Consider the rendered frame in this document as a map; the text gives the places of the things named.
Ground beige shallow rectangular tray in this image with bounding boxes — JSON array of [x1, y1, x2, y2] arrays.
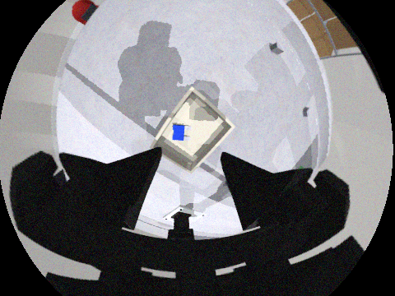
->
[[151, 86, 235, 174]]

